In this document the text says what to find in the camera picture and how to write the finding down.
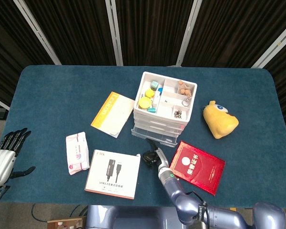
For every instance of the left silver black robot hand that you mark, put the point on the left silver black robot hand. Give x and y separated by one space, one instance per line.
1 164

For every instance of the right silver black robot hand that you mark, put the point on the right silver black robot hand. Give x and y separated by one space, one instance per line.
162 158

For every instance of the clear plastic storage drawer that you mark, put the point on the clear plastic storage drawer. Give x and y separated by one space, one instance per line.
143 133

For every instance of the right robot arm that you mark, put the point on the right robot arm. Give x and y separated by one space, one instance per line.
181 202

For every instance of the white drawer organizer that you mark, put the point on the white drawer organizer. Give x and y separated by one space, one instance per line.
168 109

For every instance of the red certificate folder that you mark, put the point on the red certificate folder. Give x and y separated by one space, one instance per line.
200 167

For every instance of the cluster of metal clips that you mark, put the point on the cluster of metal clips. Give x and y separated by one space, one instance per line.
178 113

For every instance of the large yellow round container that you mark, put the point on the large yellow round container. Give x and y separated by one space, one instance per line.
145 102

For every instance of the white tube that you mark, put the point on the white tube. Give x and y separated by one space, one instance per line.
156 99

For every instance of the blue-grey robot torso base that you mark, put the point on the blue-grey robot torso base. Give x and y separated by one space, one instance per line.
133 217

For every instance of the small yellow round container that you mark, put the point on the small yellow round container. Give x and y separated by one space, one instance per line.
149 92

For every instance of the yellow white Lexicon booklet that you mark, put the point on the yellow white Lexicon booklet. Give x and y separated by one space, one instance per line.
112 114

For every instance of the yellow plush toy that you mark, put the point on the yellow plush toy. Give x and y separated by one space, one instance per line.
219 121

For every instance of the blue plastic cap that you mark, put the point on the blue plastic cap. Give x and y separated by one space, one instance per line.
160 90

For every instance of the teal cube eraser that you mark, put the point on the teal cube eraser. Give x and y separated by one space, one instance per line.
154 85

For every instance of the pink wet wipes pack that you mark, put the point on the pink wet wipes pack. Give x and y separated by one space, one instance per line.
77 152

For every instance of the blue felt table cover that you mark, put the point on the blue felt table cover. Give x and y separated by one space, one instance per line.
50 95

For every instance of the cardboard box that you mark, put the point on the cardboard box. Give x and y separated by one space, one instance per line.
64 223

